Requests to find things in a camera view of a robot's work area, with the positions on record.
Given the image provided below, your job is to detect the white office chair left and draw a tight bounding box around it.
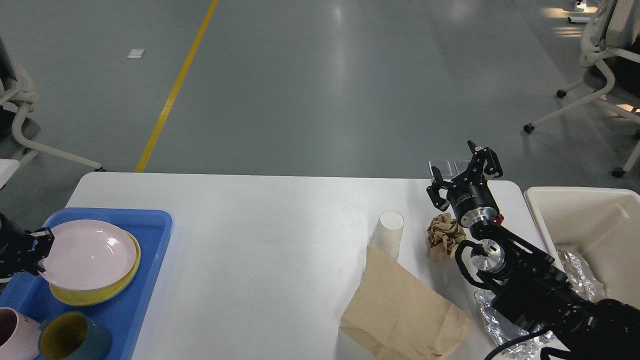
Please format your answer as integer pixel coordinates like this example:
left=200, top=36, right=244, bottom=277
left=0, top=40, right=105, bottom=173

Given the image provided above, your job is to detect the white paper cup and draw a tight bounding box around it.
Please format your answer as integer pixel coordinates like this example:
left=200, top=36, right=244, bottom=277
left=368, top=210, right=405, bottom=259

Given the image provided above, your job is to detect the pink plate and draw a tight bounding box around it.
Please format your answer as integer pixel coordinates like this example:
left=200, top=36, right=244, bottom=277
left=39, top=219, right=138, bottom=292

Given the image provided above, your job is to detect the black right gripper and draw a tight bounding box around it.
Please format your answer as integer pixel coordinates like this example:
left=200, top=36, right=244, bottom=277
left=426, top=140, right=504, bottom=229

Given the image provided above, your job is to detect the white paper scrap on floor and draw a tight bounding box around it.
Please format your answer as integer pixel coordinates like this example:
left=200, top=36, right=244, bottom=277
left=126, top=48, right=146, bottom=59

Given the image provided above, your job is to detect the white office chair right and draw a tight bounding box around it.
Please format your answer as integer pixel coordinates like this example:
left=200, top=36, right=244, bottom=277
left=522, top=0, right=640, bottom=178

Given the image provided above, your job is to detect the blue plastic tray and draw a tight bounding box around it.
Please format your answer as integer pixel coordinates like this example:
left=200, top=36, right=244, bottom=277
left=0, top=207, right=173, bottom=360

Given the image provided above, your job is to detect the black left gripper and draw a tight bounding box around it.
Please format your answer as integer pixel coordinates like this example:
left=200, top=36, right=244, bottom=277
left=0, top=214, right=55, bottom=280

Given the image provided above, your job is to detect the dark teal mug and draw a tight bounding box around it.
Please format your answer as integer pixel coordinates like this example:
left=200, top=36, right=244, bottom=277
left=38, top=311, right=113, bottom=360

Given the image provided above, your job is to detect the crumpled brown paper ball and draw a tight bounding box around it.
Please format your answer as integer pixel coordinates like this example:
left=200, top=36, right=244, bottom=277
left=426, top=212, right=467, bottom=261

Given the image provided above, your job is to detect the white plastic bin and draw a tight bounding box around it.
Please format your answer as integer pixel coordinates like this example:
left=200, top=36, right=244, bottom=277
left=525, top=186, right=640, bottom=307

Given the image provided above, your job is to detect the white office chair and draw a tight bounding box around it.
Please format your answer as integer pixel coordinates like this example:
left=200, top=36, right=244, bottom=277
left=0, top=40, right=105, bottom=173
left=522, top=0, right=640, bottom=178

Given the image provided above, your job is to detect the crumpled aluminium foil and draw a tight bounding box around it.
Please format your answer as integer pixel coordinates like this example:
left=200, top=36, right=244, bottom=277
left=474, top=246, right=607, bottom=360

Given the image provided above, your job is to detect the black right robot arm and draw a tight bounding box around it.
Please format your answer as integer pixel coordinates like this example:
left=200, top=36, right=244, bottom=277
left=426, top=141, right=640, bottom=360

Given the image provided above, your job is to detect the white table corner left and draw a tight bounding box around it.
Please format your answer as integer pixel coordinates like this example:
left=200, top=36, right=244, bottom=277
left=0, top=158, right=20, bottom=189

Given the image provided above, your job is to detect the pink mug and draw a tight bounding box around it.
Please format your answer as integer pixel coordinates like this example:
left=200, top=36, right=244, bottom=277
left=0, top=307, right=42, bottom=360

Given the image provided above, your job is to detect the yellow plate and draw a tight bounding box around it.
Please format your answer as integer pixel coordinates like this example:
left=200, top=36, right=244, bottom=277
left=48, top=232, right=142, bottom=307

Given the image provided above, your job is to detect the brown paper bag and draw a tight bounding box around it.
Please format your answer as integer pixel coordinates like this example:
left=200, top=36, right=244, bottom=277
left=339, top=246, right=473, bottom=360

